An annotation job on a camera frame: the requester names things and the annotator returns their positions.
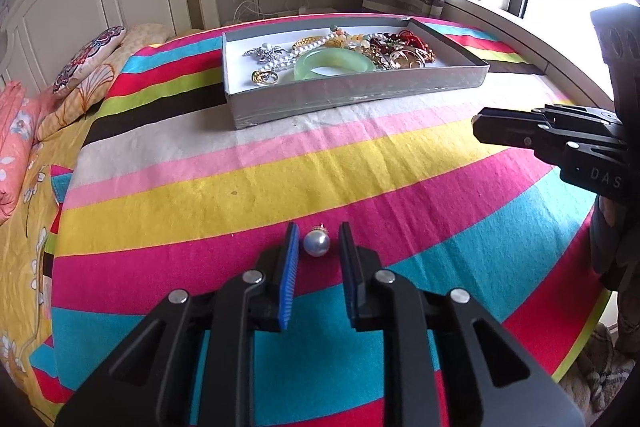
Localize embroidered flower pillow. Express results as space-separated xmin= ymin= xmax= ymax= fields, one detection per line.
xmin=52 ymin=26 xmax=128 ymax=98

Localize pink floral pillow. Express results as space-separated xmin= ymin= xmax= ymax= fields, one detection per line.
xmin=0 ymin=81 xmax=57 ymax=226

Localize wide gold bangle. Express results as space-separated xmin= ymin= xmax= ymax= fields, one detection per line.
xmin=389 ymin=49 xmax=427 ymax=70

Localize white nightstand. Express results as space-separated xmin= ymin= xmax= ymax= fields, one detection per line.
xmin=221 ymin=7 xmax=342 ymax=28

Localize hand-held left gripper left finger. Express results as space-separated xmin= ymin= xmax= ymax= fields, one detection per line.
xmin=55 ymin=222 xmax=303 ymax=427

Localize gold hair clip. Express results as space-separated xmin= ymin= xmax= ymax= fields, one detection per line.
xmin=292 ymin=34 xmax=327 ymax=50

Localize silver pearl brooch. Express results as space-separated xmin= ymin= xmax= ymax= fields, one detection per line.
xmin=243 ymin=43 xmax=289 ymax=64

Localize white window sill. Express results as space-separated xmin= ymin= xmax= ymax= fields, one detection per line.
xmin=442 ymin=0 xmax=618 ymax=108

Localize white pearl necklace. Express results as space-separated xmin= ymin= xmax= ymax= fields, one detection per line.
xmin=264 ymin=32 xmax=342 ymax=70

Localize grey jewelry box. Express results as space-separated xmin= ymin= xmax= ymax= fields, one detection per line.
xmin=221 ymin=16 xmax=490 ymax=130

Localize green jade bangle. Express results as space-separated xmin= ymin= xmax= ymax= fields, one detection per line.
xmin=293 ymin=47 xmax=376 ymax=81

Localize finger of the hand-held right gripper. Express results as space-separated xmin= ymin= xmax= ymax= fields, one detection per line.
xmin=472 ymin=104 xmax=626 ymax=170

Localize yellow bead bracelet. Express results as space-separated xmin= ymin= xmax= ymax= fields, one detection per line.
xmin=327 ymin=25 xmax=375 ymax=50

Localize yellow floral pillow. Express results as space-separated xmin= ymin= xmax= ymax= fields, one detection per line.
xmin=35 ymin=23 xmax=172 ymax=142

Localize red cord bracelet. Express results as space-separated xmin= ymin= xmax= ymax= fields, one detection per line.
xmin=397 ymin=28 xmax=432 ymax=51

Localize white pearl pendant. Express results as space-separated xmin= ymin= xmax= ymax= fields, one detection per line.
xmin=302 ymin=223 xmax=331 ymax=258

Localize white charger cable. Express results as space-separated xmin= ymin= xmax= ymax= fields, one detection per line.
xmin=234 ymin=0 xmax=309 ymax=24

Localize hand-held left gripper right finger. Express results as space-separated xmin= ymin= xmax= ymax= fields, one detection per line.
xmin=337 ymin=221 xmax=586 ymax=427

